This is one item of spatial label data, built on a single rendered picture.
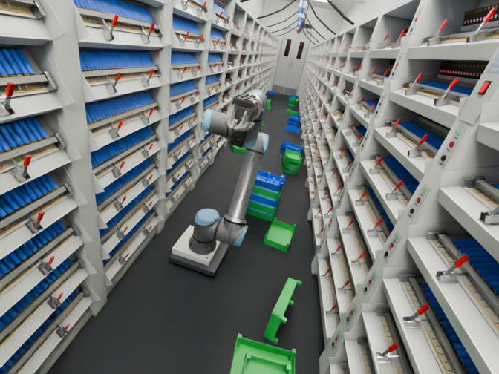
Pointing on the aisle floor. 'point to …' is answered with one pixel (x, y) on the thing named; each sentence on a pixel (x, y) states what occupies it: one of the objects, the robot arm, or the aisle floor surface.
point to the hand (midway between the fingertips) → (232, 130)
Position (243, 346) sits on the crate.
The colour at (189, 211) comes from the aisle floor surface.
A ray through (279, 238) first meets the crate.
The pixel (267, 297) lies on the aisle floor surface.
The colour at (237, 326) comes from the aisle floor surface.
